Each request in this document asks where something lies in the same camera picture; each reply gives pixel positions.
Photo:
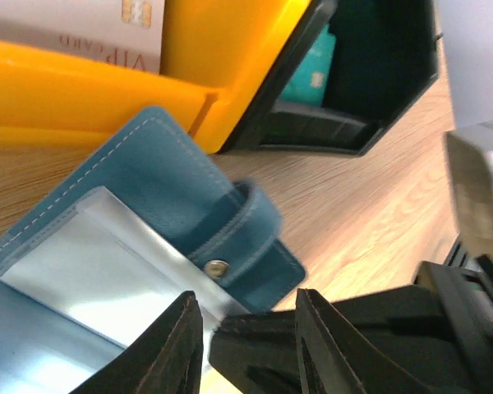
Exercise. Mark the black bin with teal cards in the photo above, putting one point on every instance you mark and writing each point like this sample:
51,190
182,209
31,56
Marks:
385,58

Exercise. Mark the white vip card stack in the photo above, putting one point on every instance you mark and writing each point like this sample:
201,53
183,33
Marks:
121,33

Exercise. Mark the blue card holder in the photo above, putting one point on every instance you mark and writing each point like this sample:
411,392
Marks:
146,217

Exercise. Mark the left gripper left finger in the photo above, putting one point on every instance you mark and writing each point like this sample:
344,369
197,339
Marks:
165,358

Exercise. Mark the teal card stack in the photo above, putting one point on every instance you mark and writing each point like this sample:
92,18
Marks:
308,83

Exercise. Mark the yellow bin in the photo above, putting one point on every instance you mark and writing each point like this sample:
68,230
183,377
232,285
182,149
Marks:
216,54

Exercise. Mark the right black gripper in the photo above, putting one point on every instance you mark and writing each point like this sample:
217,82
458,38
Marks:
433,336

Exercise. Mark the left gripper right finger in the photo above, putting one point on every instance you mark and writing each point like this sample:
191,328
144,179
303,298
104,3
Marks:
328,347

